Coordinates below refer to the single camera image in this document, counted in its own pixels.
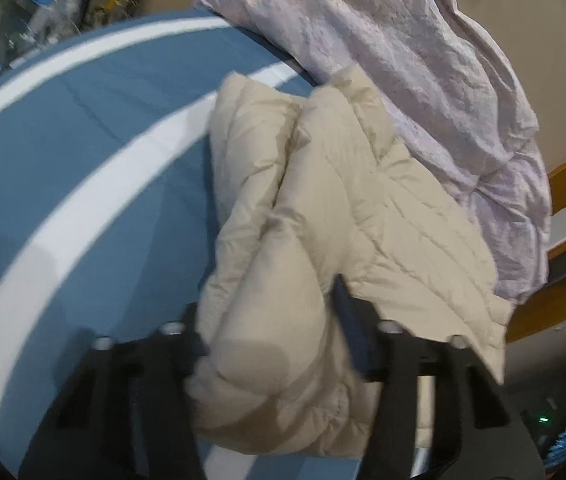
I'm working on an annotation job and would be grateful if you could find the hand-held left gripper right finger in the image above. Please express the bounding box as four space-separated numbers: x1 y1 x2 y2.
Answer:
332 276 547 480

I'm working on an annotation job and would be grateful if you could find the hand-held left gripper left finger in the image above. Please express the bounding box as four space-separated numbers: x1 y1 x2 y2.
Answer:
18 304 210 480

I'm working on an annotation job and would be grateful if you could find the beige puffer jacket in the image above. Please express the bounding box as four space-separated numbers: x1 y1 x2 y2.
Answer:
183 62 514 461

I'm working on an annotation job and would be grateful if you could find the black device green light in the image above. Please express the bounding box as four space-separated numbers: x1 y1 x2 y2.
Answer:
520 395 566 466

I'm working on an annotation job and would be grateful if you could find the blue white striped bed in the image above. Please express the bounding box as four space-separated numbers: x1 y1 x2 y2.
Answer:
0 7 364 480

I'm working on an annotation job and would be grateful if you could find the pink crumpled duvet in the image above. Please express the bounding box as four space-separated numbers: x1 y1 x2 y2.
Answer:
194 0 554 307

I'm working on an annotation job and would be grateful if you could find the side table clutter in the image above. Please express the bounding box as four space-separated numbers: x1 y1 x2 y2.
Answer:
0 0 150 78

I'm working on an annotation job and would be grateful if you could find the wooden wall trim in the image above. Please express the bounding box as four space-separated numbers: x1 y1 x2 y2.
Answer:
507 134 566 344

